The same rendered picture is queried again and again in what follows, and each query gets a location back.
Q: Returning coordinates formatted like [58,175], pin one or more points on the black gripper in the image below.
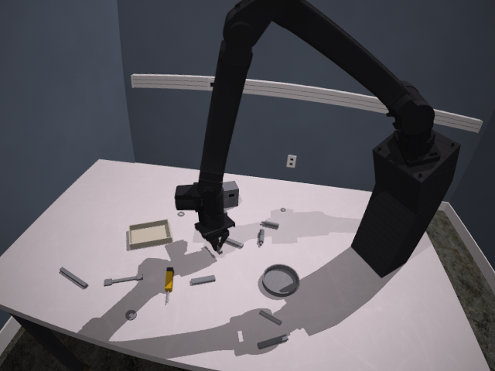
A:
[216,225]

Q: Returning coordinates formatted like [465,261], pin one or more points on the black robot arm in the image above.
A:
[413,115]

